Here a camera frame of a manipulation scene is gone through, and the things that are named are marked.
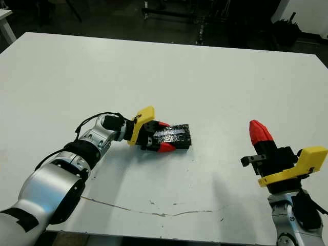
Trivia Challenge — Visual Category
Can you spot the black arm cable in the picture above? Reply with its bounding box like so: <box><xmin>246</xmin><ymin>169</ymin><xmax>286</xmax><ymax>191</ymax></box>
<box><xmin>307</xmin><ymin>196</ymin><xmax>328</xmax><ymax>216</ymax></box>
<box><xmin>75</xmin><ymin>111</ymin><xmax>134</xmax><ymax>140</ymax></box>

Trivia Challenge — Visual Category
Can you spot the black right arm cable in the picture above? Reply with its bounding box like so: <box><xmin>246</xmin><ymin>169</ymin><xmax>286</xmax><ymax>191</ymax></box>
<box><xmin>307</xmin><ymin>196</ymin><xmax>328</xmax><ymax>216</ymax></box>

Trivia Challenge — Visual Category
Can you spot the black bushy bundle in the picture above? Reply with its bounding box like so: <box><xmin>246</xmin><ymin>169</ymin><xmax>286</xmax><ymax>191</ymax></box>
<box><xmin>272</xmin><ymin>12</ymin><xmax>302</xmax><ymax>47</ymax></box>

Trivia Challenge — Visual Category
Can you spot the white side table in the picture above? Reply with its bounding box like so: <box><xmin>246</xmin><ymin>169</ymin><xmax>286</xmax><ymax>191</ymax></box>
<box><xmin>0</xmin><ymin>9</ymin><xmax>18</xmax><ymax>53</ymax></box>

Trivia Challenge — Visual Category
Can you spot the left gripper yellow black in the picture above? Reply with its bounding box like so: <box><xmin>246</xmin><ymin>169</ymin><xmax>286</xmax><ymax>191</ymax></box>
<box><xmin>125</xmin><ymin>105</ymin><xmax>177</xmax><ymax>154</ymax></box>

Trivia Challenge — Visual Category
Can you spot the black taped box lid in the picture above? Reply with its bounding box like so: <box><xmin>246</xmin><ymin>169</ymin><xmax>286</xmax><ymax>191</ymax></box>
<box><xmin>151</xmin><ymin>124</ymin><xmax>193</xmax><ymax>151</ymax></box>

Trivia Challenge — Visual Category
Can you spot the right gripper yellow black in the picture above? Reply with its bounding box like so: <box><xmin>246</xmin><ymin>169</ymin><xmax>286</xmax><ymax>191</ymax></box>
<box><xmin>240</xmin><ymin>119</ymin><xmax>328</xmax><ymax>194</ymax></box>

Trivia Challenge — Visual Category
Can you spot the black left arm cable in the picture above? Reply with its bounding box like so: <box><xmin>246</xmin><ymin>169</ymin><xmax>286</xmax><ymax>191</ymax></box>
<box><xmin>75</xmin><ymin>111</ymin><xmax>134</xmax><ymax>140</ymax></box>

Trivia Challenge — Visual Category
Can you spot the black wheeled metal frame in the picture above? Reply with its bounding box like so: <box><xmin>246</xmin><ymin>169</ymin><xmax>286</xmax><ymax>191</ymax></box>
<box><xmin>142</xmin><ymin>0</ymin><xmax>207</xmax><ymax>46</ymax></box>

